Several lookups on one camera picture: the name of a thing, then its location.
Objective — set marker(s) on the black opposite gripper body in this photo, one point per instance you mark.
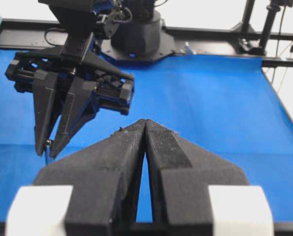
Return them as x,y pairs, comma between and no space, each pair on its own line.
114,88

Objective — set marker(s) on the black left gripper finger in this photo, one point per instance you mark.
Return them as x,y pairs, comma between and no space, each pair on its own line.
106,181
179,174

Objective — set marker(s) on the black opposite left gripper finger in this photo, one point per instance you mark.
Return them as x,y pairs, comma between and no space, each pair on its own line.
44,89
81,106

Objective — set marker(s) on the small silver metal shaft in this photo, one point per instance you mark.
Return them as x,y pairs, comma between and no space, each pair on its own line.
48,158

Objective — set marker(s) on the blue table mat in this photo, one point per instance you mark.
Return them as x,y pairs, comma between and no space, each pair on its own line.
222,104

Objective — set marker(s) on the black aluminium frame rail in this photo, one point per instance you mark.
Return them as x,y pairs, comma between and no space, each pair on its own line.
29,35

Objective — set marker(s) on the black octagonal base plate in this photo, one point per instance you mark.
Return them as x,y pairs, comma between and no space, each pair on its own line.
161,46

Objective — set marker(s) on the small silver clamp bracket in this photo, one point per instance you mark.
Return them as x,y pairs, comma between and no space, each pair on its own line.
189,50

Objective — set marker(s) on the black vertical frame post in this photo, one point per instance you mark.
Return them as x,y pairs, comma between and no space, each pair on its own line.
244,26

